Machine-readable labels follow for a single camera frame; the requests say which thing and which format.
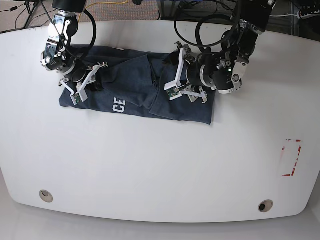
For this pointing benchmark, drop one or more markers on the dark blue t-shirt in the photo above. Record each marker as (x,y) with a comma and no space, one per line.
(133,84)

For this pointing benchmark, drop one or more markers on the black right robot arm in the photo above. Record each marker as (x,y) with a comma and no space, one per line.
(73,62)

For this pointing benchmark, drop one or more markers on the aluminium frame stand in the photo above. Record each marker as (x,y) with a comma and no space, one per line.
(168,8)

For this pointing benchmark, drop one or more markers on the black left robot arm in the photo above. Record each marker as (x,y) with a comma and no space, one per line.
(221,65)

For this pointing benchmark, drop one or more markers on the red tape rectangle marking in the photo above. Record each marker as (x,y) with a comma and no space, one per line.
(289,157)

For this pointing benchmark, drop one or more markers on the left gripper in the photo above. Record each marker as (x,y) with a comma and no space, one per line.
(192,71)

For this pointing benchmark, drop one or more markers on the white power strip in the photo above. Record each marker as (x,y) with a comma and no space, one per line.
(309,12)

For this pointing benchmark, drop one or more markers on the black tripod leg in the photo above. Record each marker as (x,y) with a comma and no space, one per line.
(30,6)

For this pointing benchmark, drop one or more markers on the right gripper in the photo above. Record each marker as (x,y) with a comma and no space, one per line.
(78,73)

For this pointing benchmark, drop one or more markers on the table cable grommet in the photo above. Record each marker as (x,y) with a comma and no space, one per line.
(46,196)
(265,206)

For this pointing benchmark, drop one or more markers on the right table cable grommet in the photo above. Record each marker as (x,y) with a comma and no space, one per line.
(265,206)

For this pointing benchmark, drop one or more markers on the left table cable grommet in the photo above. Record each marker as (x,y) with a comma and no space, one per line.
(46,196)

